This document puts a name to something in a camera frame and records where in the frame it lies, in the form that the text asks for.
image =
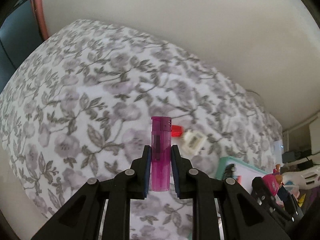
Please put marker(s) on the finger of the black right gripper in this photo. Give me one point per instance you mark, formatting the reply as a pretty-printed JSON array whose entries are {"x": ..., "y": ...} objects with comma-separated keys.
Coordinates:
[{"x": 282, "y": 207}]

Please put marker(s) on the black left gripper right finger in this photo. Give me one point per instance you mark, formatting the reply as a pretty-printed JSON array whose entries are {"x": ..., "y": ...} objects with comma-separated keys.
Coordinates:
[{"x": 222, "y": 209}]

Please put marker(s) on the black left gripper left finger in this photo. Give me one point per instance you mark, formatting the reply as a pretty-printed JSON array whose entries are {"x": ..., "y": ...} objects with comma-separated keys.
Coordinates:
[{"x": 101, "y": 209}]

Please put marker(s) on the pink dog toy figure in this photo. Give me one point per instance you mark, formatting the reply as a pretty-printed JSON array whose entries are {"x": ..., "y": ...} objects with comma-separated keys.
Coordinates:
[{"x": 273, "y": 181}]

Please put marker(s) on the purple lighter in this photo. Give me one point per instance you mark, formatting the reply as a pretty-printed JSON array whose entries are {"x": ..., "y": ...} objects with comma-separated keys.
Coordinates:
[{"x": 160, "y": 153}]

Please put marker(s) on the teal white tray box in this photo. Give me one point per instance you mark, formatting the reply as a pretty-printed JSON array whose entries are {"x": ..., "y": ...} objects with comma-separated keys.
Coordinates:
[{"x": 243, "y": 170}]

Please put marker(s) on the black toy car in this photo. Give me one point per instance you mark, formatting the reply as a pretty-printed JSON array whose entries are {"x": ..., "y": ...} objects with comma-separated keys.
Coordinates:
[{"x": 229, "y": 171}]

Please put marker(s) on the white power strip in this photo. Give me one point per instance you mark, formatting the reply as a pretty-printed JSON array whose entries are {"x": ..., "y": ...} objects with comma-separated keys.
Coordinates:
[{"x": 278, "y": 148}]

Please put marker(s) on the red small bottle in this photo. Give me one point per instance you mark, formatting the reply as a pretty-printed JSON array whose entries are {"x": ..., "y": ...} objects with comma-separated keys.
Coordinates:
[{"x": 177, "y": 131}]

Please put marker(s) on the floral grey white blanket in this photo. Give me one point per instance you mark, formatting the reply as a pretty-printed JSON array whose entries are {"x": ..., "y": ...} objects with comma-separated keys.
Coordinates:
[{"x": 81, "y": 104}]

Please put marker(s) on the dark cabinet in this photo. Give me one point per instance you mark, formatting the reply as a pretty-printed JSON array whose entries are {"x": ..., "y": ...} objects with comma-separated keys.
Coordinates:
[{"x": 20, "y": 36}]

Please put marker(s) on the pink rolled mat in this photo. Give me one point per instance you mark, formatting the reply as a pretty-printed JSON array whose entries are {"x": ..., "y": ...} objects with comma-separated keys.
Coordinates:
[{"x": 37, "y": 8}]

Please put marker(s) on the cream plastic frame piece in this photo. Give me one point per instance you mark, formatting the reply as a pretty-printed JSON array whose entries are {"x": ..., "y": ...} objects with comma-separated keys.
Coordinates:
[{"x": 193, "y": 141}]

